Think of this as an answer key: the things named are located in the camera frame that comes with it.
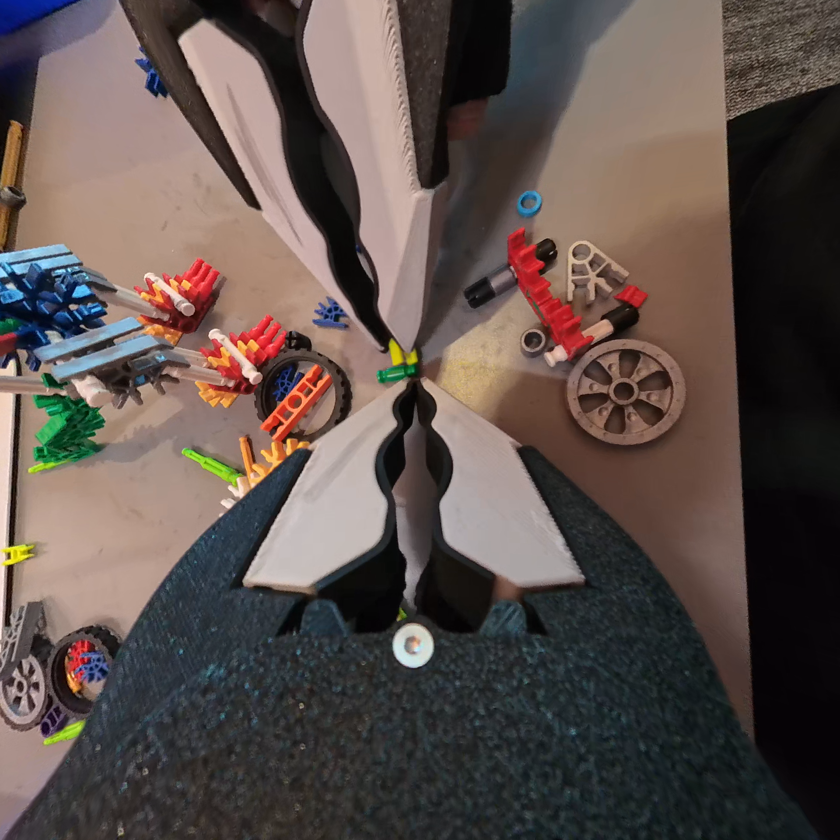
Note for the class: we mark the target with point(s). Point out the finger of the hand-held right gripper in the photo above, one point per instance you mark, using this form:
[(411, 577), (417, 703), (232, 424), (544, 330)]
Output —
[(249, 118), (367, 98)]

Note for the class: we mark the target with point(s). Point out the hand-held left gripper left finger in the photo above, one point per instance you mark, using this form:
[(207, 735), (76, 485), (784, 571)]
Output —
[(315, 518)]

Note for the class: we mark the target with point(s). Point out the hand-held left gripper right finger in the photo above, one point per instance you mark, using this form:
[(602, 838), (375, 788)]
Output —
[(512, 518)]

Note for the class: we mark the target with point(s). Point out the short dark green rod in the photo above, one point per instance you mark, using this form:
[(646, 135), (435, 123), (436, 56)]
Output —
[(390, 375)]

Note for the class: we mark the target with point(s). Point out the lime clip connector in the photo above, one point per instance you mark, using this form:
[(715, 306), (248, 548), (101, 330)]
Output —
[(401, 354), (16, 554)]

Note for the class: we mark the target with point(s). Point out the person's right hand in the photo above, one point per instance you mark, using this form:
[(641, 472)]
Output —
[(467, 118)]

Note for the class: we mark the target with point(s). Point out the large blue snowflake connector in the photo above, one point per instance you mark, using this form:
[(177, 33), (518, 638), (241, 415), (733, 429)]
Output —
[(152, 75)]

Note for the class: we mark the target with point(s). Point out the large yellow fan connector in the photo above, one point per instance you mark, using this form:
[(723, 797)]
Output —
[(279, 454)]

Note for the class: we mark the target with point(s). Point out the white snowflake connector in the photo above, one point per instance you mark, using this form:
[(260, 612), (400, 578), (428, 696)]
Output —
[(235, 492)]

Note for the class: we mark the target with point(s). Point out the short yellow rod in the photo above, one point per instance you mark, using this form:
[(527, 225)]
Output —
[(246, 456)]

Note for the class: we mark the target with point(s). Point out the orange connector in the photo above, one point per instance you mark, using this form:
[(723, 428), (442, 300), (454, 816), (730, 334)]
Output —
[(295, 403)]

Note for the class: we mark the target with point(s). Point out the lime green rod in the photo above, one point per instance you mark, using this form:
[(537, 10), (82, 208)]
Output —
[(210, 463), (62, 733)]

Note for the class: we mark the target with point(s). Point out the black rubber tyre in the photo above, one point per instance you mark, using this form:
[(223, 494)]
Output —
[(338, 387), (98, 633)]

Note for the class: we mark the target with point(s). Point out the grey spoked wheel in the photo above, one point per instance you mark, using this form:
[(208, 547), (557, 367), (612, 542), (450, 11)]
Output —
[(607, 392)]

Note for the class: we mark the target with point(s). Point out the grey cylinder spacer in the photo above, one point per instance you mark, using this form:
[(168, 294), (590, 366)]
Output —
[(525, 342)]

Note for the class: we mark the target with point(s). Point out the small black connector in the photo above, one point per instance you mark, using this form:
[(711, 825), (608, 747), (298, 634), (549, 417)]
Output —
[(298, 340)]

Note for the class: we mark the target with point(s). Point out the long tan rod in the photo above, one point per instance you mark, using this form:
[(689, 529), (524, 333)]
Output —
[(10, 164)]

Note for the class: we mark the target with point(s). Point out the small blue fan connector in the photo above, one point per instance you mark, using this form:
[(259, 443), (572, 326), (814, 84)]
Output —
[(331, 313)]

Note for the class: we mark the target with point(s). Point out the red connector rack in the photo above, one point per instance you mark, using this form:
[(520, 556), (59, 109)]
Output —
[(551, 305)]

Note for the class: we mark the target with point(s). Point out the white rod with black cap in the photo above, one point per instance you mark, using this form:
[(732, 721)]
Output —
[(623, 318)]

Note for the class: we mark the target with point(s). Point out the beige triangular connector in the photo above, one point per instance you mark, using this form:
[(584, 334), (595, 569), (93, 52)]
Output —
[(584, 279)]

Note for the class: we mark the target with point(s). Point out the small red clip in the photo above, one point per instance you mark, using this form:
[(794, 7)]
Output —
[(633, 294)]

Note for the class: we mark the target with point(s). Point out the multicoloured construction toy model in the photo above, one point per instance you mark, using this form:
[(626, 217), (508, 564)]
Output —
[(98, 328)]

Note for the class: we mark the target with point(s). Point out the red snowflake connector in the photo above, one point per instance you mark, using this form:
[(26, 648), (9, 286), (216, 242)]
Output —
[(80, 656)]

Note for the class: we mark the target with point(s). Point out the person's dark clothing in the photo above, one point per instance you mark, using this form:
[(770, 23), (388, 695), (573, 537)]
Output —
[(787, 459)]

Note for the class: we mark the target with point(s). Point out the grey connector with flat strip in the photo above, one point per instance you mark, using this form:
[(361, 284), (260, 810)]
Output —
[(19, 627)]

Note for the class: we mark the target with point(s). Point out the purple connector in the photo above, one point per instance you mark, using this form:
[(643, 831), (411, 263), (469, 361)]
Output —
[(49, 725)]

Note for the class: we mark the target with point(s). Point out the grey wheel with black tyre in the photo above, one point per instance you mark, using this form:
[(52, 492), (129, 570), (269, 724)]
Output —
[(23, 689)]

